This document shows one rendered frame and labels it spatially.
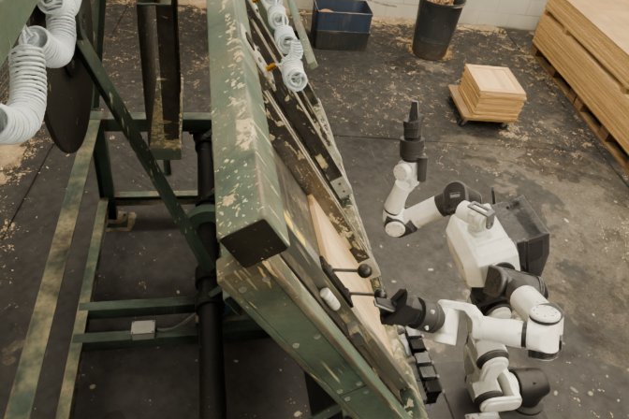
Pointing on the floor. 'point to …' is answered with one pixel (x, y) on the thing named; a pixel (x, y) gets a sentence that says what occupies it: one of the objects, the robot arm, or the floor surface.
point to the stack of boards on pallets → (590, 59)
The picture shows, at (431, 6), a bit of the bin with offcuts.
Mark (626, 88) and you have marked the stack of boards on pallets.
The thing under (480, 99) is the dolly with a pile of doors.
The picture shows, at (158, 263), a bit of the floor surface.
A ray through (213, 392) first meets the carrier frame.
